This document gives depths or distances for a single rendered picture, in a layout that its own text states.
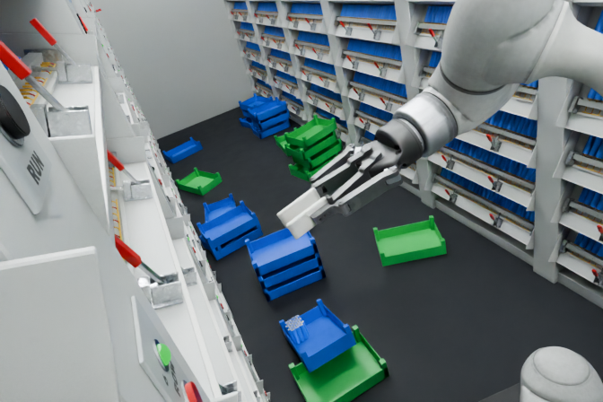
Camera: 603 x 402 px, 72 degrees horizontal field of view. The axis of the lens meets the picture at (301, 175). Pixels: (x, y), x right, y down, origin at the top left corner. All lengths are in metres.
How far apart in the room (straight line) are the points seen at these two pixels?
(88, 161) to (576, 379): 1.02
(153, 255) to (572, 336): 1.54
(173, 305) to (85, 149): 0.28
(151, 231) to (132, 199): 0.11
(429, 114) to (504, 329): 1.26
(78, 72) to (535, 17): 0.56
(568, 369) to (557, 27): 0.75
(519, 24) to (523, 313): 1.43
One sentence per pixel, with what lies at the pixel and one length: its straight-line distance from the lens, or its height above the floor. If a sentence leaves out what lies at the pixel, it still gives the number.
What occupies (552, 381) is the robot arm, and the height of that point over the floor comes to 0.50.
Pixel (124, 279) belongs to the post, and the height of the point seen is 1.29.
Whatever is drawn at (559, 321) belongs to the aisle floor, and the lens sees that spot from 1.84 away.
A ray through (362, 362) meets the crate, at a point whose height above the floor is 0.00.
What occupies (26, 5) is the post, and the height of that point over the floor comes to 1.42.
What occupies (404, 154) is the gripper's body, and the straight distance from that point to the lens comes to 0.63.
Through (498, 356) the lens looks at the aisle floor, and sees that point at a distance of 1.72.
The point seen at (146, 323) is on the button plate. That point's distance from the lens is 0.20.
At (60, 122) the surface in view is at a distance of 0.37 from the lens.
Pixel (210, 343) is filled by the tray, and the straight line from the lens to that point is 0.67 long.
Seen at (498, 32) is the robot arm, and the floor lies 1.25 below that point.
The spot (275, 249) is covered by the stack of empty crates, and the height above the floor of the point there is 0.16.
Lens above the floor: 1.40
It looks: 29 degrees down
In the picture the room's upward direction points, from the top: 17 degrees counter-clockwise
